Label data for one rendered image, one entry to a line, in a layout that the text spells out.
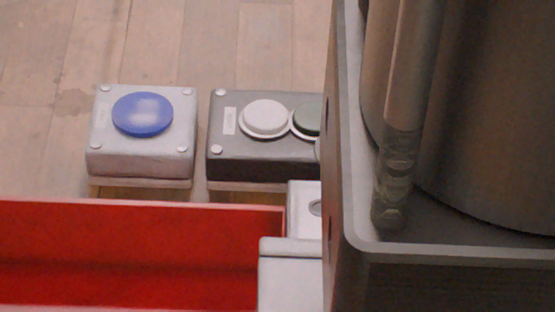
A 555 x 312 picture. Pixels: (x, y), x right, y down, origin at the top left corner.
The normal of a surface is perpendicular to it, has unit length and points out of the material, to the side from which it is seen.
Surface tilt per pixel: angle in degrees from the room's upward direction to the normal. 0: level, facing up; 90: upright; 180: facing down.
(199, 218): 90
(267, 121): 0
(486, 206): 90
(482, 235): 0
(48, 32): 0
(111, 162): 90
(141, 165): 90
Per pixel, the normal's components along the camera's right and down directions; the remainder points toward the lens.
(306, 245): 0.04, -0.71
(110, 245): -0.02, 0.70
